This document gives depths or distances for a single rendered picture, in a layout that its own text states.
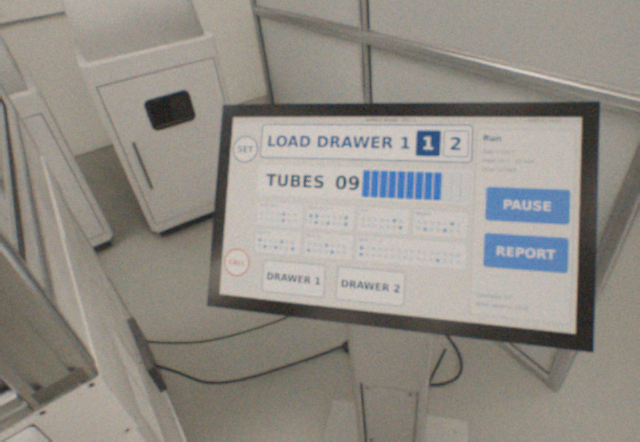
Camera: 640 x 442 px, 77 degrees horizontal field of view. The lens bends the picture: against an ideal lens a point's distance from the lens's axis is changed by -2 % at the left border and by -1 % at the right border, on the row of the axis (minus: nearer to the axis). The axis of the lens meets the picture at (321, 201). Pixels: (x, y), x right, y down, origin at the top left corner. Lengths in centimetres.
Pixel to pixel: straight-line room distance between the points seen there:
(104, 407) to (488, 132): 66
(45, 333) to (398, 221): 46
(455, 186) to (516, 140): 10
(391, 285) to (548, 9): 81
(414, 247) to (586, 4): 74
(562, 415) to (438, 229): 122
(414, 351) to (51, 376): 56
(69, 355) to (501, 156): 61
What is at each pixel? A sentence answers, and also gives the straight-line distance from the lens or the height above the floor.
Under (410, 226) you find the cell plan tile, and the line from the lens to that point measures 56.
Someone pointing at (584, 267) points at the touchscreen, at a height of 104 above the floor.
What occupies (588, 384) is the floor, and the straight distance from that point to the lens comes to 180.
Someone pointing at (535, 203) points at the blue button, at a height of 110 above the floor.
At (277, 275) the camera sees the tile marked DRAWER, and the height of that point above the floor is 101.
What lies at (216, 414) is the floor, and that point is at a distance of 169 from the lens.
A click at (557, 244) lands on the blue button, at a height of 106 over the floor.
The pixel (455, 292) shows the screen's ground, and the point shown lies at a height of 101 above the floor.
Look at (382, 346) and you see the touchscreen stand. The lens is 81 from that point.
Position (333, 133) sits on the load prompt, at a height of 116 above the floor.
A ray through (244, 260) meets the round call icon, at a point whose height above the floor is 102.
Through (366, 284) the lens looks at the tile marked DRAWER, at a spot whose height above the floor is 101.
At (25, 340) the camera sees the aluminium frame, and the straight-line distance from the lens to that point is 61.
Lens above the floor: 143
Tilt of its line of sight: 35 degrees down
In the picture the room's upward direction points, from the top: 7 degrees counter-clockwise
